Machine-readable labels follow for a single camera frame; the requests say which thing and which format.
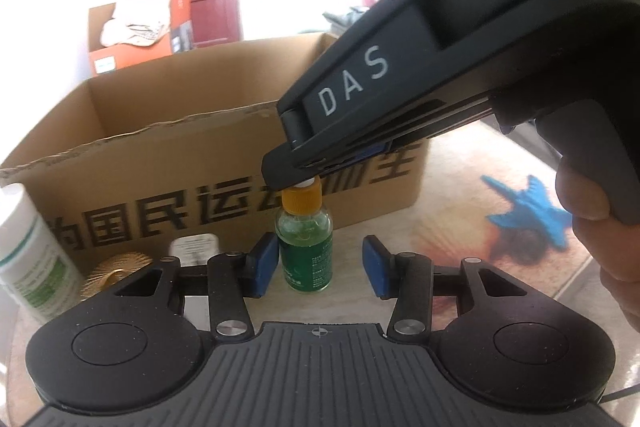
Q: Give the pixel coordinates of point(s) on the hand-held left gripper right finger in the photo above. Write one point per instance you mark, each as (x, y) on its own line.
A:
(375, 269)

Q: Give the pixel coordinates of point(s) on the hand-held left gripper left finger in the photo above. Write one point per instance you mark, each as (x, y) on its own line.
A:
(262, 267)

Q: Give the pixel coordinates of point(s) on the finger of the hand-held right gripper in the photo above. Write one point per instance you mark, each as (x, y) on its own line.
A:
(310, 162)

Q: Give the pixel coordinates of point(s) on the green dropper bottle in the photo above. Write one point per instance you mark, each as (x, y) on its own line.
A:
(302, 257)

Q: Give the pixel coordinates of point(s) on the white charger plug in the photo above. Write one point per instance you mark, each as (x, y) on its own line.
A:
(192, 247)

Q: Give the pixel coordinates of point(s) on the large brown cardboard box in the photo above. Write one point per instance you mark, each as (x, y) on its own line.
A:
(175, 117)

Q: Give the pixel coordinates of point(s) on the dark jar with gold lid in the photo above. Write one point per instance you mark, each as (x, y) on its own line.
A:
(115, 272)

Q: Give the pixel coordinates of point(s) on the white bottle with green label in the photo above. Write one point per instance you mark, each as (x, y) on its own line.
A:
(35, 262)

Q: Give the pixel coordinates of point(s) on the person's right hand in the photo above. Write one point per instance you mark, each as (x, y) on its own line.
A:
(605, 237)

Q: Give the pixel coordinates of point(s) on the orange cardboard box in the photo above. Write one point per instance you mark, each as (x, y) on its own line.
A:
(125, 57)

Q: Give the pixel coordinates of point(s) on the beige crumpled cloth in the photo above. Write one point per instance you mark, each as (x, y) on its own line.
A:
(135, 22)

